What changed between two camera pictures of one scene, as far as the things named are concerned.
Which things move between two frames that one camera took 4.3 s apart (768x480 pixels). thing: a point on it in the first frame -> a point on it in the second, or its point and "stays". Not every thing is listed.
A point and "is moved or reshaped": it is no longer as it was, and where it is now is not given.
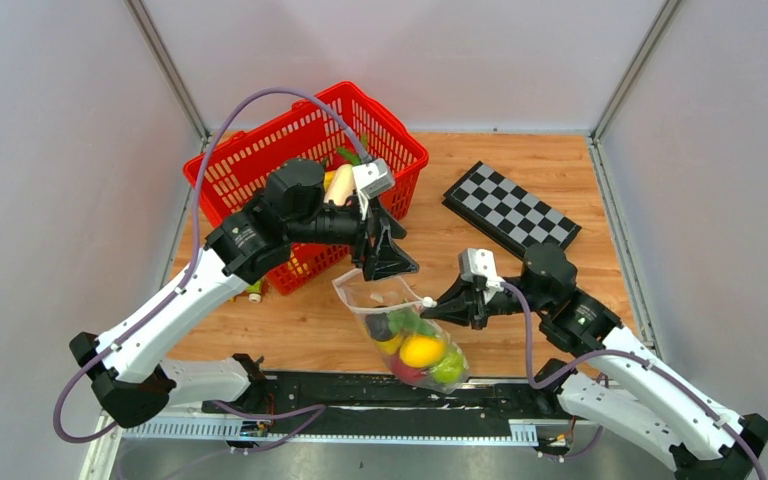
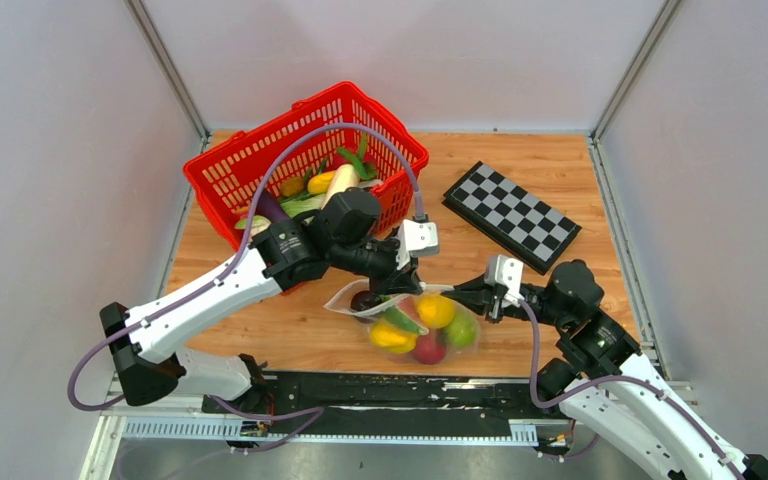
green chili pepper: [349, 155] -> [398, 316]
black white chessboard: [507, 212] stays
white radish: [341, 185] stays
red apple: [404, 372] -> [431, 348]
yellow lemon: [422, 351] is moved or reshaped
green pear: [450, 369] -> [462, 332]
